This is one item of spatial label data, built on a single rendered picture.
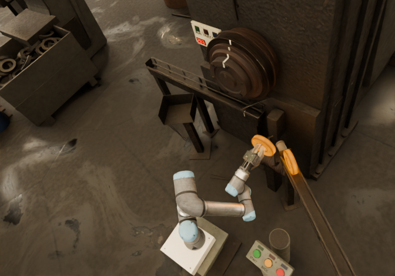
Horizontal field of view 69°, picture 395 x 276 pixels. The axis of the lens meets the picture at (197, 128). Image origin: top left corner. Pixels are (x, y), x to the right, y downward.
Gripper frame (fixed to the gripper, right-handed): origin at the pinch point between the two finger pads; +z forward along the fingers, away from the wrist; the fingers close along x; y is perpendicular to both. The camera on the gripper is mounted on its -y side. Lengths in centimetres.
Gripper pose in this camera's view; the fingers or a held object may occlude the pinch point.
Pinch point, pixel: (263, 144)
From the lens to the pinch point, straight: 177.2
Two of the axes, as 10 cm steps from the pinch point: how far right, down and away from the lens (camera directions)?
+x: -7.3, -4.4, 5.2
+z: 5.5, -8.3, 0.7
